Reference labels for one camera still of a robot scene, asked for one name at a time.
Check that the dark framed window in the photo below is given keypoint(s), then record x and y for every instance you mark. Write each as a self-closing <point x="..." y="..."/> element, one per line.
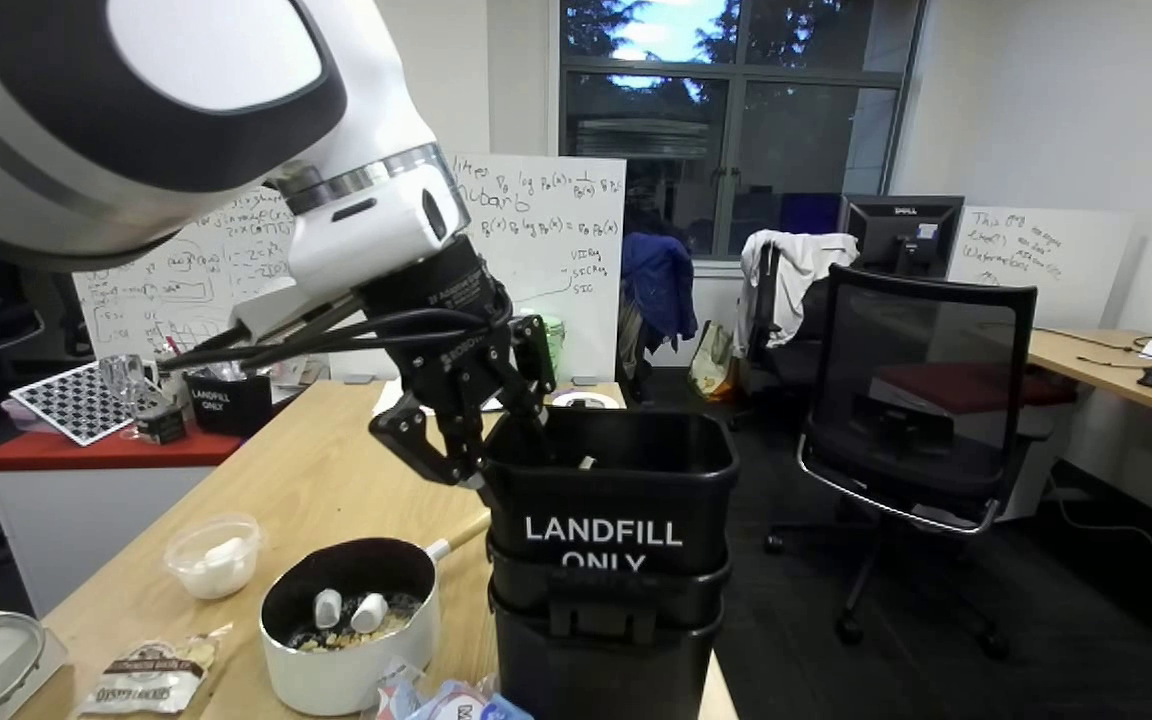
<point x="736" y="123"/>

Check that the white cloth on chair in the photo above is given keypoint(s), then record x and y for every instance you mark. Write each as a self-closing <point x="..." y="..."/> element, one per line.
<point x="797" y="261"/>

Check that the clear plastic cup white contents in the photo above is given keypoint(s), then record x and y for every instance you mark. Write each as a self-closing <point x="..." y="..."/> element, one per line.
<point x="214" y="562"/>

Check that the small black monitor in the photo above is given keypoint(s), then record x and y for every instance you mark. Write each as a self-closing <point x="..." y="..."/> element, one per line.
<point x="907" y="239"/>

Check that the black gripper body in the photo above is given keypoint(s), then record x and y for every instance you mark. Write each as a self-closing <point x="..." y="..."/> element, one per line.
<point x="451" y="321"/>

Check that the blue white snack bag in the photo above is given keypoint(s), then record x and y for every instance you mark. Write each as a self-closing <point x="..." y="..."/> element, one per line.
<point x="451" y="700"/>

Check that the black bin landfill only print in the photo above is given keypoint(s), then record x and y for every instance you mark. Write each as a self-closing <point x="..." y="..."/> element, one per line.
<point x="616" y="512"/>

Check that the whiteboard with smiley drawing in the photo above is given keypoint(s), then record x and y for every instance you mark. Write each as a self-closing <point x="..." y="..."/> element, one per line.
<point x="563" y="227"/>

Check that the small clear snack packet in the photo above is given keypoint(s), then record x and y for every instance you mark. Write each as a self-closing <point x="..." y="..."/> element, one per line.
<point x="159" y="680"/>

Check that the checkerboard calibration board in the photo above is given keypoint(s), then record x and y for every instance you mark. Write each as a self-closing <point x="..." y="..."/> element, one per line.
<point x="71" y="401"/>

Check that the black mesh office chair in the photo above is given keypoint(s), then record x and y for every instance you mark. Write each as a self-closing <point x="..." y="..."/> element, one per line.
<point x="918" y="387"/>

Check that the long wooden office desk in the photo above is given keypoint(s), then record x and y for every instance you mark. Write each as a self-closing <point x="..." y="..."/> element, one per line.
<point x="1121" y="364"/>

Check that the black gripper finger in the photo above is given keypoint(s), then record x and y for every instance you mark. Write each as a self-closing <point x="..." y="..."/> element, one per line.
<point x="525" y="364"/>
<point x="439" y="435"/>

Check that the blue jacket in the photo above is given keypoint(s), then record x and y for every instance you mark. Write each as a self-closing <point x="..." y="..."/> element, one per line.
<point x="657" y="287"/>

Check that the black landfill bin on cabinet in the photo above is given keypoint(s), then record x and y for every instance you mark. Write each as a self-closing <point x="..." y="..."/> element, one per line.
<point x="234" y="401"/>

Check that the small leaning whiteboard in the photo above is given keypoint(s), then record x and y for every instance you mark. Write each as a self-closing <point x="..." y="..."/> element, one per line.
<point x="1042" y="261"/>

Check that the white cabinet red top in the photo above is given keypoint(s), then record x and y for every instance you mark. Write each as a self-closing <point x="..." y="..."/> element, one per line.
<point x="71" y="521"/>

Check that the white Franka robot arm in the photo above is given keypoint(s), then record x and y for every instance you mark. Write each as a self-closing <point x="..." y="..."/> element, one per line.
<point x="202" y="123"/>

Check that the colourful paper bag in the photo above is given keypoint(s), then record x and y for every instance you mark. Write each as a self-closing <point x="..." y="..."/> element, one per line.
<point x="715" y="362"/>

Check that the whiteboard with dense writing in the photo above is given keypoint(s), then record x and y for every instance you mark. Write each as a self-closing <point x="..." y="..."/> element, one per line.
<point x="176" y="287"/>

